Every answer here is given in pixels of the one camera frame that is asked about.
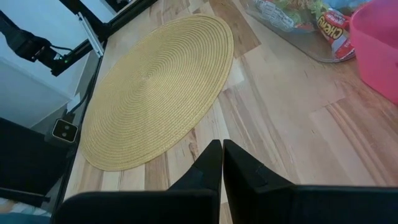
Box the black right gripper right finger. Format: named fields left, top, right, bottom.
left=223, top=139, right=398, bottom=224

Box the round woven straw placemat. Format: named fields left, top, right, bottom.
left=80, top=14, right=234, bottom=172

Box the blue yellow-lettered granola bar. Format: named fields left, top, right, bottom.
left=323, top=0, right=373, bottom=12

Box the clear plastic bin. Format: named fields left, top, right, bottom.
left=245, top=0, right=358, bottom=64

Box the table-level camera box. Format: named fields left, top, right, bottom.
left=51, top=118, right=79, bottom=144

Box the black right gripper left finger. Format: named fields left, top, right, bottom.
left=55, top=139, right=223, bottom=224

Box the black metal table frame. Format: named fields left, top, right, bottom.
left=49, top=0, right=159, bottom=224

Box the red Chewy granola bar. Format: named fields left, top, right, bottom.
left=316, top=8, right=356, bottom=60

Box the black furniture piece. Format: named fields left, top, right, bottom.
left=0, top=116, right=77, bottom=208

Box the pink translucent plastic bin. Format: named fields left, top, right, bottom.
left=349, top=0, right=398, bottom=105

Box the silver edge bracket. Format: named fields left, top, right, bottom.
left=76, top=11, right=105, bottom=58

